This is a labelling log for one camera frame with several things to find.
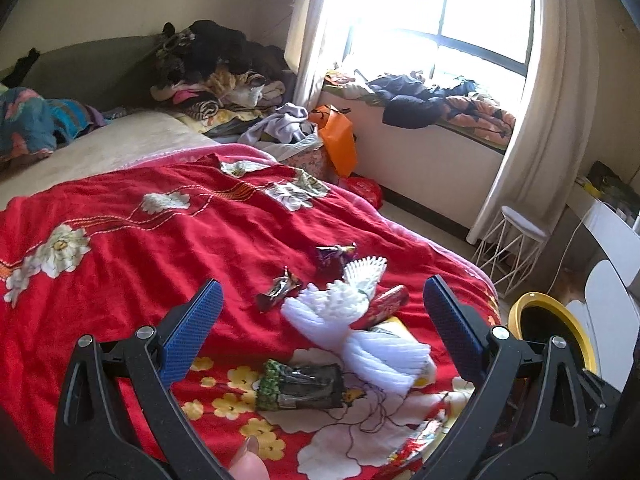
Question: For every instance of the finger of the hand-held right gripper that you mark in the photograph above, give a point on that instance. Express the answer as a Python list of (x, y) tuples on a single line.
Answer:
[(602, 400)]

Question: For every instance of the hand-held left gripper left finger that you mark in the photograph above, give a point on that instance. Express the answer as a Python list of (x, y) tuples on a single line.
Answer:
[(200, 330)]

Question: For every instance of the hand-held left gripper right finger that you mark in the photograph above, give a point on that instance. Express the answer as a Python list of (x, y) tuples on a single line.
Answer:
[(450, 330)]

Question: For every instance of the red can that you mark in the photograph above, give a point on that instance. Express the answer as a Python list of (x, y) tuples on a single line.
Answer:
[(390, 302)]

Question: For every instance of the yellow rimmed black trash bin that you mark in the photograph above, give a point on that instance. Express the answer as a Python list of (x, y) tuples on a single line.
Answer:
[(580, 327)]

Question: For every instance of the green black snack bag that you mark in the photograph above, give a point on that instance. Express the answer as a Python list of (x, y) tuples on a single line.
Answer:
[(300, 385)]

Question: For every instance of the person's left hand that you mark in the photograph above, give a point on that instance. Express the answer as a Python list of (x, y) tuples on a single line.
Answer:
[(247, 462)]

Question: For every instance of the yellow snack packet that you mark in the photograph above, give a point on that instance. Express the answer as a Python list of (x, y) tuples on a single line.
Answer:
[(397, 327)]

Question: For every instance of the red floral blanket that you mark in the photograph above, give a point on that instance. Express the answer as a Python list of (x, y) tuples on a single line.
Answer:
[(150, 260)]

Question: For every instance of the brown candy wrapper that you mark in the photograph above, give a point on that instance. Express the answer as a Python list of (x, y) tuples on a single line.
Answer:
[(277, 292)]

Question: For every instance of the purple snack wrapper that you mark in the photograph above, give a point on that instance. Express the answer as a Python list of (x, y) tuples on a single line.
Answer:
[(330, 257)]

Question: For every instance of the red plastic bag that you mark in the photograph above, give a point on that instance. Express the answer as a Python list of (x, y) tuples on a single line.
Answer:
[(362, 191)]

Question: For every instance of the white vanity desk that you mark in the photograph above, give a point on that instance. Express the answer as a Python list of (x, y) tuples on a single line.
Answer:
[(607, 225)]

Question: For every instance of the yellow item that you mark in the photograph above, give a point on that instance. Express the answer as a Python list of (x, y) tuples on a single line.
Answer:
[(591, 190)]

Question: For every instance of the patterned laundry basket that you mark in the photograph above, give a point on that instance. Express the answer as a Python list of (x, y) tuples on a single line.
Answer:
[(310, 160)]

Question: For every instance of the beige bed sheet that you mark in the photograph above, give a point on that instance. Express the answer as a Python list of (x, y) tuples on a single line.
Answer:
[(100, 147)]

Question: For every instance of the orange patterned quilt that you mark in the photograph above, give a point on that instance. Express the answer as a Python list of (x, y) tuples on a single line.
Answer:
[(480, 116)]

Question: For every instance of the lavender garment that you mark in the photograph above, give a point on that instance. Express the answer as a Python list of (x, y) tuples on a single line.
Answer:
[(280, 127)]

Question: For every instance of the orange shopping bag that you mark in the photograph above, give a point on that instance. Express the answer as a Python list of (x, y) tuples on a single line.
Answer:
[(337, 140)]

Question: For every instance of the dark puffer jacket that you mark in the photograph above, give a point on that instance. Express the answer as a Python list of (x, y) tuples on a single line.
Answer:
[(410, 105)]

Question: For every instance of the cream curtain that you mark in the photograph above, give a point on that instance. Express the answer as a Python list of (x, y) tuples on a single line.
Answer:
[(550, 85)]

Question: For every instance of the orange patterned cloth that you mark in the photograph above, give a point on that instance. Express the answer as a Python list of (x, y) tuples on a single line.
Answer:
[(342, 80)]

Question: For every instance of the pile of clothes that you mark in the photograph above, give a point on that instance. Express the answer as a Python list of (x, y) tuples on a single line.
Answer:
[(220, 55)]

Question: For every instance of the grey headboard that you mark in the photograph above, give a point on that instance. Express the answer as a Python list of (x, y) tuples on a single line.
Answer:
[(90, 65)]

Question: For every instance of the sheer white curtain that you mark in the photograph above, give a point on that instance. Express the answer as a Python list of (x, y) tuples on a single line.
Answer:
[(312, 35)]

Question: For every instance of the black cloth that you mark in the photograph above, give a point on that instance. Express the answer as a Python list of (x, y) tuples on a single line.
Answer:
[(20, 67)]

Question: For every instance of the black framed window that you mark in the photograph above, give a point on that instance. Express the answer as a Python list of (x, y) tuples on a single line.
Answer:
[(450, 0)]

